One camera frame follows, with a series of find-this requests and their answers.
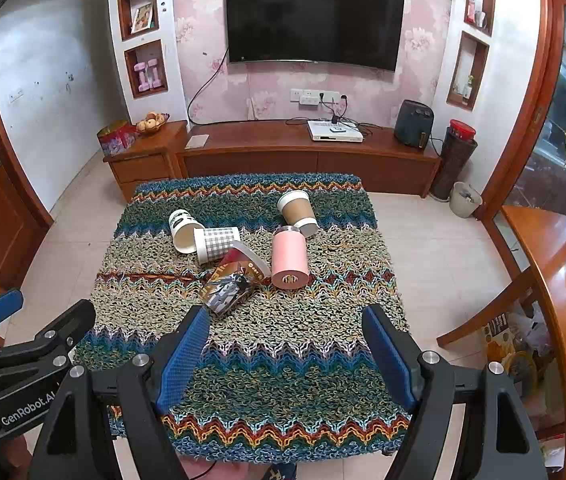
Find framed picture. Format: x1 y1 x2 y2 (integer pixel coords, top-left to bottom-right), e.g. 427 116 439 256
131 3 156 34

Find black television cable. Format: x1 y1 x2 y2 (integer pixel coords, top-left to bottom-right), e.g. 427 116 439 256
186 47 230 126

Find long wooden television cabinet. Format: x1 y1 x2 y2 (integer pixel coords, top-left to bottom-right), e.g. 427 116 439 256
175 120 444 199

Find grey checked paper cup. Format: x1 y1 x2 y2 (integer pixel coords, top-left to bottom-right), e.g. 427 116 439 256
193 226 242 266

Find black and white paper cup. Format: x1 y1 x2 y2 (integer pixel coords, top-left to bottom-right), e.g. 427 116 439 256
169 209 208 255

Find white set-top box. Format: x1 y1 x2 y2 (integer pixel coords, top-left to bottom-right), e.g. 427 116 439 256
306 119 365 144

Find multicolour knitted table cover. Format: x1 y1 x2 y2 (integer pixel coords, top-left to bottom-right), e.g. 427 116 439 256
73 172 411 464

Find brown paper cup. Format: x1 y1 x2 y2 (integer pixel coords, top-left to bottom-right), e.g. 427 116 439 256
277 190 319 239

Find pink cup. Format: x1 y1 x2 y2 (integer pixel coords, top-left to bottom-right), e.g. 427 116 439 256
271 225 310 290

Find dark grey air fryer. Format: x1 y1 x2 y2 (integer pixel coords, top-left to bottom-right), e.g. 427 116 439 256
395 99 435 150

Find black curved television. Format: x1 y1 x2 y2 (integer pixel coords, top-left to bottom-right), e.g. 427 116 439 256
225 0 406 74

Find white wall socket panel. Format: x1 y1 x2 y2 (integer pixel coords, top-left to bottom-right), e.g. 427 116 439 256
290 88 342 107

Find red tin box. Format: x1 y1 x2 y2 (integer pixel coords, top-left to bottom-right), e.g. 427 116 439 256
96 120 138 157

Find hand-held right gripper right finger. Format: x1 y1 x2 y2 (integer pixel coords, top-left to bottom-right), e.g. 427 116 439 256
362 304 548 480

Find small wooden drawer cabinet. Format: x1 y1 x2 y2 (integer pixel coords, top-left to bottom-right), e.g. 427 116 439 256
103 121 188 202

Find white waste bin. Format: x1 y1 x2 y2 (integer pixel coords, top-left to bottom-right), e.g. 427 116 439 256
449 181 484 220

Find dark printed paper cup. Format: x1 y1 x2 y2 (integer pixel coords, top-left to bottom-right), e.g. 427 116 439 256
200 240 272 319

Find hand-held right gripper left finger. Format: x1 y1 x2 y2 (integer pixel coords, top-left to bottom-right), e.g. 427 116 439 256
28 305 211 480

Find plastic bags under table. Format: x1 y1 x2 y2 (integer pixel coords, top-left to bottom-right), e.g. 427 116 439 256
481 302 566 428

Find wire basket of fruit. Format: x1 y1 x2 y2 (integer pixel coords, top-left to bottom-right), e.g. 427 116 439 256
135 112 170 136

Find wooden dining table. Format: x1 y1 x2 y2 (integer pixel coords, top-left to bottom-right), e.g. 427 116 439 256
502 204 566 466

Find red lidded container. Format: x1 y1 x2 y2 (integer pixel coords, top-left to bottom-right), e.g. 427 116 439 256
449 119 478 141

